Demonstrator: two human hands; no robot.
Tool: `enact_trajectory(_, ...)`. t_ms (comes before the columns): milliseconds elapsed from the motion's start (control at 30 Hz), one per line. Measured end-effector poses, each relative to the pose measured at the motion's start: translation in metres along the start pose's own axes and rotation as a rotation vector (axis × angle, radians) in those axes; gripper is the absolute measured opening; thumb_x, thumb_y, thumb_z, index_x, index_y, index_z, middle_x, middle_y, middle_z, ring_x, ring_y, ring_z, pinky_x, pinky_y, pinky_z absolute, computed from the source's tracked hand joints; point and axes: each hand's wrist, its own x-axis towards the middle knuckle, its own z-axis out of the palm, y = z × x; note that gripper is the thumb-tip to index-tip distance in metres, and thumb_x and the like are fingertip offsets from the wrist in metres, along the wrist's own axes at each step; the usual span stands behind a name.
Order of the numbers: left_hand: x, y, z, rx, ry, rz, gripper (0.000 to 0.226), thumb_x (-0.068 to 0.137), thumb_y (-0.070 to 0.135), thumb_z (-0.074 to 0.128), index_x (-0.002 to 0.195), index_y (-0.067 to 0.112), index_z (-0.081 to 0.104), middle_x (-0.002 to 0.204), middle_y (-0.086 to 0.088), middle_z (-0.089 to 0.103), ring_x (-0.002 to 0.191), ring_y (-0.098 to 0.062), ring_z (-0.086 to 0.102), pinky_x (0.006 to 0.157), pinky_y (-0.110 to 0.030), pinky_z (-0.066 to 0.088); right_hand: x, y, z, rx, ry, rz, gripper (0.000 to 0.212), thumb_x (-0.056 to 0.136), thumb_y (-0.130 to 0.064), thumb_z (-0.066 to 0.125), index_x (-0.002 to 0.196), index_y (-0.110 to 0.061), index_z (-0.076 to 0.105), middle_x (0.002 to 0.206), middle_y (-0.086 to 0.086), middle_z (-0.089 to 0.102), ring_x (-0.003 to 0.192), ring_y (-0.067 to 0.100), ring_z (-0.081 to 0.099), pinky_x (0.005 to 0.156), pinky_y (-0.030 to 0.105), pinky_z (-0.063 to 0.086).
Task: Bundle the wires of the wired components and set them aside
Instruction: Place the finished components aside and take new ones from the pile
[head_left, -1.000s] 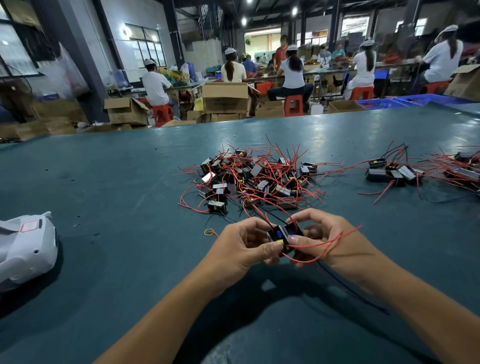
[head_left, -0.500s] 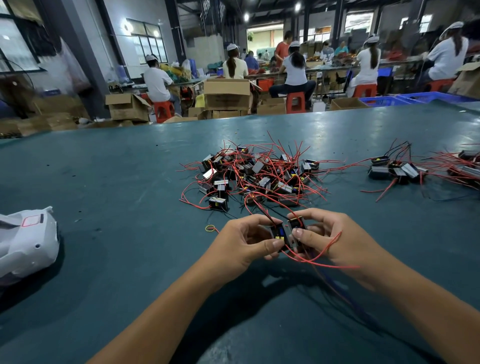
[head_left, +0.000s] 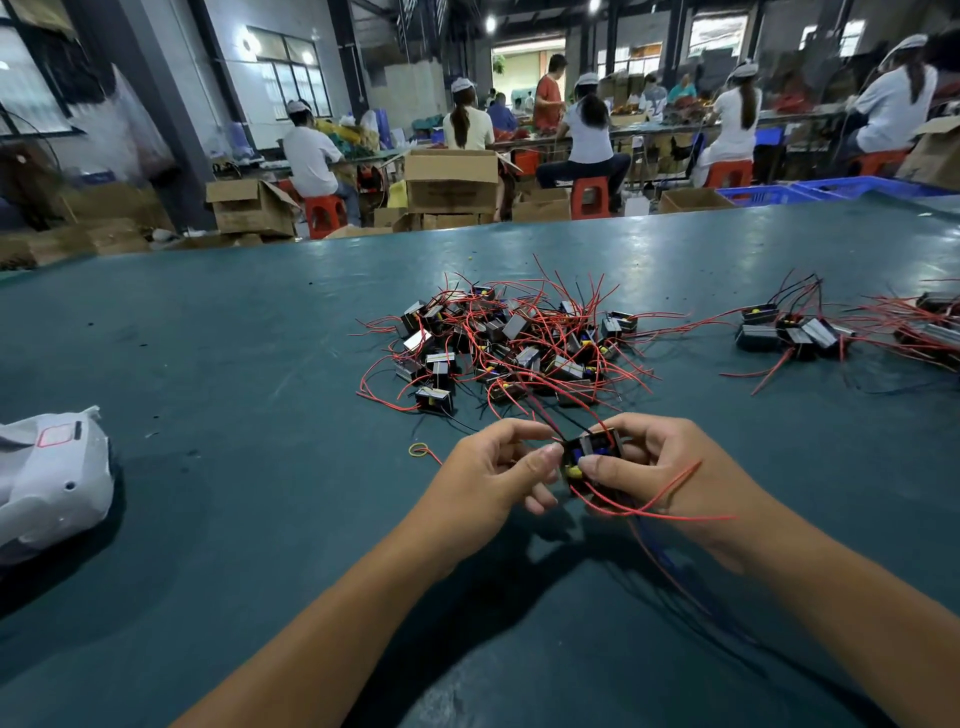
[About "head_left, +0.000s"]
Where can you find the white plastic shell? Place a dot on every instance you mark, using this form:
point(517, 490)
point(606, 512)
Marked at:
point(50, 483)

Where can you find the person's left forearm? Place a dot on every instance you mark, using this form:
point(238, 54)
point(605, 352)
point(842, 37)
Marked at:
point(308, 653)

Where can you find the person's left hand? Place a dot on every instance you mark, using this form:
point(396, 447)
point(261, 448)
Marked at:
point(480, 488)

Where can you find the blue plastic crate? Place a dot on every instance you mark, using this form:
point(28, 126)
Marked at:
point(863, 188)
point(765, 195)

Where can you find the open cardboard box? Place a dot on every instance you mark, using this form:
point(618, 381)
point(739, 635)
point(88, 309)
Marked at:
point(252, 207)

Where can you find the tilted cardboard box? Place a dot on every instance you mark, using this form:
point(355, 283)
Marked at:
point(933, 153)

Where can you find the shallow cardboard box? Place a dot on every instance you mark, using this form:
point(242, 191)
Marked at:
point(695, 200)

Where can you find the large closed cardboard box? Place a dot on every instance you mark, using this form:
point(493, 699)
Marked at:
point(453, 180)

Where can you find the low cardboard box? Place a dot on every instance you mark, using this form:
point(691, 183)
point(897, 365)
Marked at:
point(540, 203)

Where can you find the yellow rubber band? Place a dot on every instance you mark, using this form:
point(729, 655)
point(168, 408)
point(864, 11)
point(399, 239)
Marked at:
point(417, 447)

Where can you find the person's right hand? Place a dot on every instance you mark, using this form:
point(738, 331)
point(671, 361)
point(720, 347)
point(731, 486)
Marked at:
point(698, 480)

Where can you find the person's right forearm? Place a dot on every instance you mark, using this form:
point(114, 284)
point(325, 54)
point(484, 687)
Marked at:
point(870, 630)

